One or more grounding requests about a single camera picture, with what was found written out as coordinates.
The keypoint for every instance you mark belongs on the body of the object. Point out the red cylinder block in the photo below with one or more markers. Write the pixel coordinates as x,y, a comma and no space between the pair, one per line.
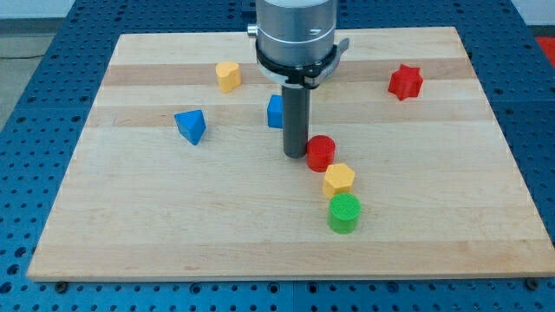
320,153

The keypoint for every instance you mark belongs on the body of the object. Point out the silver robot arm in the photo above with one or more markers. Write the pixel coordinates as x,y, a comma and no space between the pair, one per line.
295,41

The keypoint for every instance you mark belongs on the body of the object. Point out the yellow hexagon block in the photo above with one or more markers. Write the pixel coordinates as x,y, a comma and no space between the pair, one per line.
338,178

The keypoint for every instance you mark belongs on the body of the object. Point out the blue cube block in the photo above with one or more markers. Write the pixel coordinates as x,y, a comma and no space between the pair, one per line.
274,111

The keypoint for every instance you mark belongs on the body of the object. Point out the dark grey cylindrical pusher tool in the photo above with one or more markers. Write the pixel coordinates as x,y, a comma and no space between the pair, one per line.
296,115

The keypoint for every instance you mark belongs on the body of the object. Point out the green cylinder block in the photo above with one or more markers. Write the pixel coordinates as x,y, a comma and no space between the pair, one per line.
344,212

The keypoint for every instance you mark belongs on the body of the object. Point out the blue triangle block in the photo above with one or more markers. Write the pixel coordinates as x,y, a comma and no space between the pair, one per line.
191,125

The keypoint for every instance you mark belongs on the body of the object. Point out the yellow heart block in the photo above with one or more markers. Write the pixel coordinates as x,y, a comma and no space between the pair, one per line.
228,76

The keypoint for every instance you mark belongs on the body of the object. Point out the wooden board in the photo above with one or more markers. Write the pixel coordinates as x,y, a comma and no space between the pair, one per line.
441,194

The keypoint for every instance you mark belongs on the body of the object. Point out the red star block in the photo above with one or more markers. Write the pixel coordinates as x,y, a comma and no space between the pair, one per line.
406,82

